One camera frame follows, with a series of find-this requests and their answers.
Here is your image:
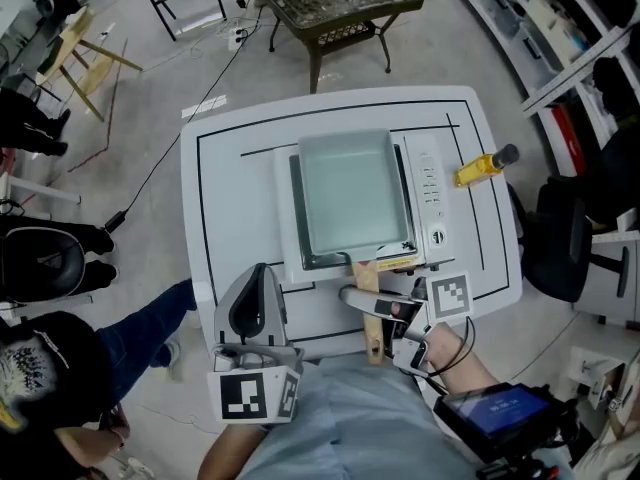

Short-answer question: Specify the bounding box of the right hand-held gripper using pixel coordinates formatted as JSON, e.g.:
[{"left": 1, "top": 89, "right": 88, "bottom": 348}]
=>
[{"left": 339, "top": 270, "right": 474, "bottom": 372}]

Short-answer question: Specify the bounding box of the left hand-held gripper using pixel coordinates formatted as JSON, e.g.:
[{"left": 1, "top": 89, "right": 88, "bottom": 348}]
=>
[{"left": 207, "top": 262, "right": 306, "bottom": 427}]

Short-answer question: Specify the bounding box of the rectangular grey pan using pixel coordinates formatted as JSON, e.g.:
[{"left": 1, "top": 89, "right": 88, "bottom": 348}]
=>
[{"left": 297, "top": 127, "right": 412, "bottom": 365}]

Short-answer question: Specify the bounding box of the person's right forearm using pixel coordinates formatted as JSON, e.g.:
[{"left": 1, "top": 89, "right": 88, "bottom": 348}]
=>
[{"left": 424, "top": 321, "right": 501, "bottom": 399}]

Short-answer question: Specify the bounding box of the person's left forearm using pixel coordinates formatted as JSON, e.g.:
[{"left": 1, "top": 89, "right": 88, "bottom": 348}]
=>
[{"left": 199, "top": 422, "right": 266, "bottom": 480}]

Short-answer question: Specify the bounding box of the person's light blue shirt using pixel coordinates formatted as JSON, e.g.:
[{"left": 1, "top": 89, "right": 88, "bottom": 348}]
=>
[{"left": 234, "top": 355, "right": 479, "bottom": 480}]

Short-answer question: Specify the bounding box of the black power adapter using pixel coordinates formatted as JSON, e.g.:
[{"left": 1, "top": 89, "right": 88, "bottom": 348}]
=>
[{"left": 103, "top": 209, "right": 130, "bottom": 233}]

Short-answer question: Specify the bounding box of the yellow bottle with black cap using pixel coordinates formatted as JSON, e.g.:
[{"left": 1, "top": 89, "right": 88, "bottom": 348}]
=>
[{"left": 453, "top": 143, "right": 521, "bottom": 189}]

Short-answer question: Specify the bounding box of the black screen device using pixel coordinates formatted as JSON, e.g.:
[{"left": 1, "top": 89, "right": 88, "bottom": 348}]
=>
[{"left": 433, "top": 382, "right": 554, "bottom": 464}]

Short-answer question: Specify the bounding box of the black office chair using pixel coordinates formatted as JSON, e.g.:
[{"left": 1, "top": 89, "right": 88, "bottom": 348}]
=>
[{"left": 507, "top": 175, "right": 631, "bottom": 304}]

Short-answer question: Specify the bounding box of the white side desk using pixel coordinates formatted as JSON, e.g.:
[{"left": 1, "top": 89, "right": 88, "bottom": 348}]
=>
[{"left": 0, "top": 170, "right": 82, "bottom": 222}]

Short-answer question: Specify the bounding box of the white cardboard box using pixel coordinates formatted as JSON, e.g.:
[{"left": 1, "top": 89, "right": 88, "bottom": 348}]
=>
[{"left": 569, "top": 345, "right": 626, "bottom": 409}]

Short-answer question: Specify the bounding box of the grey cabinet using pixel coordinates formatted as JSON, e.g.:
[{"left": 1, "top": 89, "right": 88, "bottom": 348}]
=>
[{"left": 572, "top": 230, "right": 640, "bottom": 327}]

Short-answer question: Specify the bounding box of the white power strip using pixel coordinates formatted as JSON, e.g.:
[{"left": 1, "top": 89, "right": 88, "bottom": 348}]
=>
[{"left": 226, "top": 25, "right": 250, "bottom": 53}]

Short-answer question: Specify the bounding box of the white metal shelving rack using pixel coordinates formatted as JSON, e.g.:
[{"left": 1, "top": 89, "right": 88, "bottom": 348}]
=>
[{"left": 439, "top": 0, "right": 640, "bottom": 179}]

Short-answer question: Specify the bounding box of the row of clear storage bins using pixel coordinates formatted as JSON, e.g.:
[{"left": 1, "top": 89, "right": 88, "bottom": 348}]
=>
[{"left": 449, "top": 0, "right": 601, "bottom": 84}]

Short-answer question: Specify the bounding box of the wooden round table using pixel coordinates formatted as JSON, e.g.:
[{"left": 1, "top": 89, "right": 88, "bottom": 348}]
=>
[{"left": 37, "top": 5, "right": 144, "bottom": 123}]

